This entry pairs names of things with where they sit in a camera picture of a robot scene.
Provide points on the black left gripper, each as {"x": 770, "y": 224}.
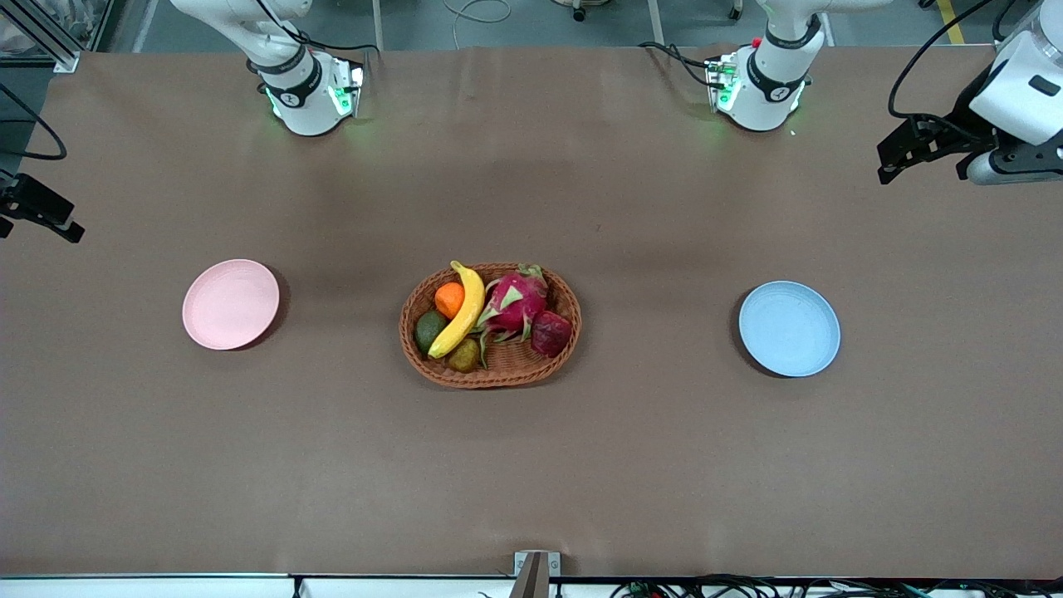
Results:
{"x": 957, "y": 133}

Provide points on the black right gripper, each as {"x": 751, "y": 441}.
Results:
{"x": 25, "y": 199}

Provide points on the dark red apple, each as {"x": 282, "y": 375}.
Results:
{"x": 551, "y": 334}

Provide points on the yellow banana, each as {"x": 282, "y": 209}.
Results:
{"x": 467, "y": 311}

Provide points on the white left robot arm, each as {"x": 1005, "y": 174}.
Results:
{"x": 772, "y": 83}

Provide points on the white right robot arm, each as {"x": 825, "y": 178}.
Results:
{"x": 299, "y": 91}

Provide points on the pink plate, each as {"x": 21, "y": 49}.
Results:
{"x": 231, "y": 304}

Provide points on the black chair caster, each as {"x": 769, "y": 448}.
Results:
{"x": 736, "y": 12}
{"x": 579, "y": 12}

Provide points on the blue plate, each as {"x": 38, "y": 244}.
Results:
{"x": 789, "y": 329}

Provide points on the white table edge profile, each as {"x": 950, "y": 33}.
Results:
{"x": 166, "y": 588}

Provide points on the green avocado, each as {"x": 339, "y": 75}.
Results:
{"x": 428, "y": 330}

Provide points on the pink dragon fruit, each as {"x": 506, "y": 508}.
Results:
{"x": 519, "y": 303}

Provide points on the orange fruit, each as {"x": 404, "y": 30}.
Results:
{"x": 448, "y": 301}

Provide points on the brownish yellow round fruit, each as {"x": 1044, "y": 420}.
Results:
{"x": 465, "y": 357}

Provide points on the brown wicker basket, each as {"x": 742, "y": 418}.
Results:
{"x": 515, "y": 371}

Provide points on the brown table cover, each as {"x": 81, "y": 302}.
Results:
{"x": 531, "y": 465}

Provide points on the aluminium frame profile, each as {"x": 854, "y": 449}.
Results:
{"x": 58, "y": 54}

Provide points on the grey metal bracket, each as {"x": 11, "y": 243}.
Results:
{"x": 533, "y": 573}

